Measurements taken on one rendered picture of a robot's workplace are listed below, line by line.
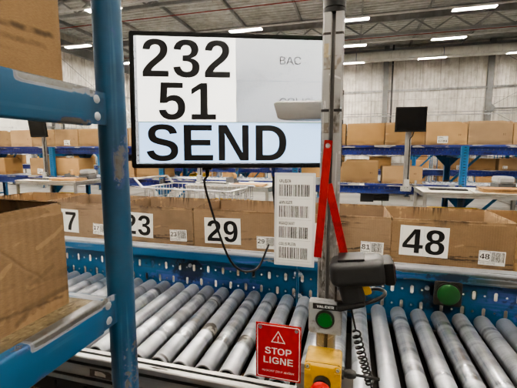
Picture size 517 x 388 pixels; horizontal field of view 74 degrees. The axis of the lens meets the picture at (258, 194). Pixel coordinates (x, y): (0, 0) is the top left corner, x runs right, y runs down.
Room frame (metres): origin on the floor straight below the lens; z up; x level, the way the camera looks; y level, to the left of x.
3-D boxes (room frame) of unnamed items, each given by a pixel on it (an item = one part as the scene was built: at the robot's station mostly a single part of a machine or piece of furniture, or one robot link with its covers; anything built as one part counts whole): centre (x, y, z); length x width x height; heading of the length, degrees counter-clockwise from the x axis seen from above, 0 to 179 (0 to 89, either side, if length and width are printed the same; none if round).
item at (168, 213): (1.61, 0.43, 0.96); 0.39 x 0.29 x 0.17; 74
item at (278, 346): (0.70, -0.07, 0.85); 0.16 x 0.01 x 0.13; 75
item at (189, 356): (1.06, 0.14, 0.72); 0.52 x 0.05 x 0.05; 165
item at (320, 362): (0.63, -0.17, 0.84); 0.15 x 0.09 x 0.07; 75
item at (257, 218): (1.51, 0.05, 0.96); 0.39 x 0.29 x 0.17; 74
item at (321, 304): (0.67, -0.14, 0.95); 0.07 x 0.03 x 0.07; 75
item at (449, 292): (1.10, -0.64, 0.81); 0.07 x 0.01 x 0.07; 75
